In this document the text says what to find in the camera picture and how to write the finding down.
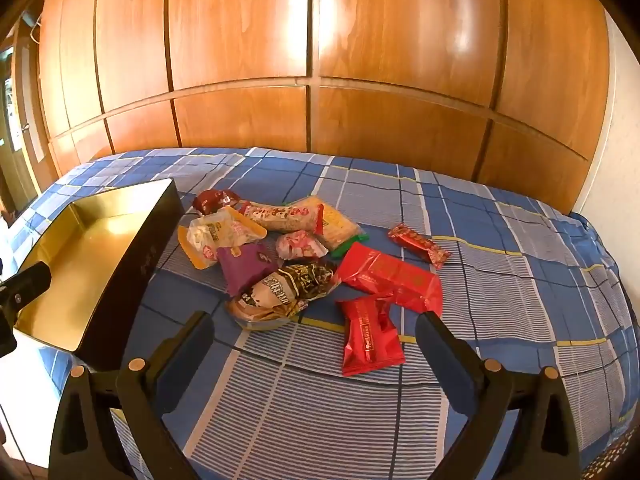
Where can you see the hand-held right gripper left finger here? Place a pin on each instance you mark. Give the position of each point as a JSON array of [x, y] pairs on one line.
[[197, 342]]

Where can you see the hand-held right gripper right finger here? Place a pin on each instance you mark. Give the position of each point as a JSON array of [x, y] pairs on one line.
[[436, 347]]

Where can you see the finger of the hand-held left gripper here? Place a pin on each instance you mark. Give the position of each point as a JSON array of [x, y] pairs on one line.
[[27, 281]]

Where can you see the black tin box gold interior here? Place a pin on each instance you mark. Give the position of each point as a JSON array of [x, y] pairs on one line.
[[75, 270]]

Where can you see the clear pastry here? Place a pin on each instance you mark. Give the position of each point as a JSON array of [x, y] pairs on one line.
[[260, 319]]

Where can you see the large red snack packet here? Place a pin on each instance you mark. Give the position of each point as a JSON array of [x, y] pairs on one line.
[[395, 277]]

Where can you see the purple snack packet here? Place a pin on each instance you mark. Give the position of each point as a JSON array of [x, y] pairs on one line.
[[242, 267]]

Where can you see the yellow white snack packet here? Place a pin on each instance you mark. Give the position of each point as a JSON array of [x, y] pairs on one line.
[[197, 252], [227, 230]]

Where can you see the red candy bar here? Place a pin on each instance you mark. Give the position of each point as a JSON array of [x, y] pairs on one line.
[[417, 244]]

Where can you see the brown sesame drink packet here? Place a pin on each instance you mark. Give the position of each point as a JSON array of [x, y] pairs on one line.
[[295, 282]]

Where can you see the pink white snack packet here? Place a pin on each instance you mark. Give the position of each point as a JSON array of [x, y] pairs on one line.
[[300, 245]]

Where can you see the dark red small snack packet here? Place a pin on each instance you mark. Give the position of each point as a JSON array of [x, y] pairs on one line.
[[212, 201]]

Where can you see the rice cracker bar red ends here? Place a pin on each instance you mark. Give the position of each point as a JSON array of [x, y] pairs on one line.
[[272, 216]]

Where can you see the cracker packet green ends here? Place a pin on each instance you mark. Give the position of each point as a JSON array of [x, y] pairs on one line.
[[340, 225]]

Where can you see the blue plaid bed sheet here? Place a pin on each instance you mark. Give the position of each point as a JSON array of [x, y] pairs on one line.
[[500, 310]]

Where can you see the wooden door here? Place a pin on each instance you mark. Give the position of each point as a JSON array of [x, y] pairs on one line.
[[20, 160]]

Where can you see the wooden wardrobe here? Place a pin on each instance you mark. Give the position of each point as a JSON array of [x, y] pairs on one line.
[[400, 35]]

